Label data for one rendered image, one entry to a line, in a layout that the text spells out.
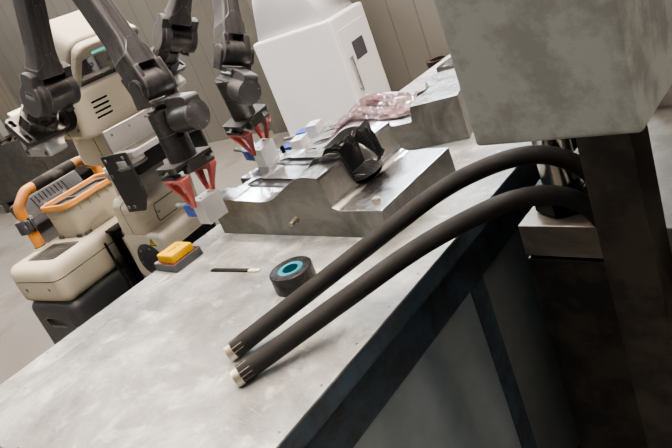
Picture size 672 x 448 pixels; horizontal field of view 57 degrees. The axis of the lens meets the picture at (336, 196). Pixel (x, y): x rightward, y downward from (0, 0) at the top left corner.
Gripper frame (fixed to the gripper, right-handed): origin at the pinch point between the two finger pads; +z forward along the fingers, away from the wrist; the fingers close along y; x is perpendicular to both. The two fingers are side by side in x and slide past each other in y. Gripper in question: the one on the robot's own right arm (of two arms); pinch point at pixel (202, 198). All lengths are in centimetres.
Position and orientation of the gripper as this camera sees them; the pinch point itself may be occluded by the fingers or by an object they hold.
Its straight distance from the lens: 128.4
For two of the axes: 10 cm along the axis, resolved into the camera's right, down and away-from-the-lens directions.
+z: 3.4, 8.7, 3.6
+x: -7.4, 0.1, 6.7
